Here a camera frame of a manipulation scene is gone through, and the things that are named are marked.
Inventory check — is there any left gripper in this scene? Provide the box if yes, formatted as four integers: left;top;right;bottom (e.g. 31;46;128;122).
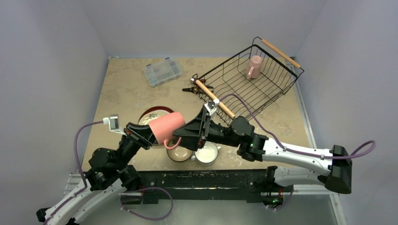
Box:
114;121;166;170

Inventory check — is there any salmon pink mug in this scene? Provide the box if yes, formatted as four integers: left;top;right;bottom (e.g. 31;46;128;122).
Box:
148;112;185;150

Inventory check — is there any light pink faceted mug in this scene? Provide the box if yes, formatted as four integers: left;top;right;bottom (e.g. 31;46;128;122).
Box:
245;55;263;79

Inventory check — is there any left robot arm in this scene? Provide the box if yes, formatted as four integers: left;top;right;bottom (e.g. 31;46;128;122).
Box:
36;123;156;225

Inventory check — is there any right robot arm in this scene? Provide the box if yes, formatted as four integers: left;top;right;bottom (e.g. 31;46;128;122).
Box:
173;106;352;194

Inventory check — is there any beige round plate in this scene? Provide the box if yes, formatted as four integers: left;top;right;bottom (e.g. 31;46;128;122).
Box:
138;110;170;125

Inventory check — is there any brown bowl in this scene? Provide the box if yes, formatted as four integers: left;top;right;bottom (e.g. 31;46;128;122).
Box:
167;147;192;162

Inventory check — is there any red black lacquer plate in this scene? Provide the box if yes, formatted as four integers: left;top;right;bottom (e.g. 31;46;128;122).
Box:
138;105;174;125

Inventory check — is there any clear plastic organizer box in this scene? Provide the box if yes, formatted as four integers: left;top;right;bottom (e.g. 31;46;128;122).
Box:
143;57;183;88

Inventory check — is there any white two-handled soup cup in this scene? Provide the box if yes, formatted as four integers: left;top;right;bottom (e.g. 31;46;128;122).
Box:
191;142;222;166

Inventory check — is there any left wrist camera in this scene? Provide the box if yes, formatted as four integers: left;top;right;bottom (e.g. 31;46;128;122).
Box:
102;114;125;135

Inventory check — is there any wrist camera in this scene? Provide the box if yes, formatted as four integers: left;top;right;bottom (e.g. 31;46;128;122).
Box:
204;98;220;117
102;114;125;135

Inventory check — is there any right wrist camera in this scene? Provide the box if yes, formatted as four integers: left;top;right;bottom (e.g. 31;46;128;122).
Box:
204;98;220;117

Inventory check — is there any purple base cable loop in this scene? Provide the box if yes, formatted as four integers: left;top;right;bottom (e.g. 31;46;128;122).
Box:
120;186;174;221

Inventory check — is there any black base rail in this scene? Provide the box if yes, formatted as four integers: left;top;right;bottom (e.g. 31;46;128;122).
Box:
67;168;338;204

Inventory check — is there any black wire dish rack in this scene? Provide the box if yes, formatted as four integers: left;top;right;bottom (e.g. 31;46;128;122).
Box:
191;37;304;120

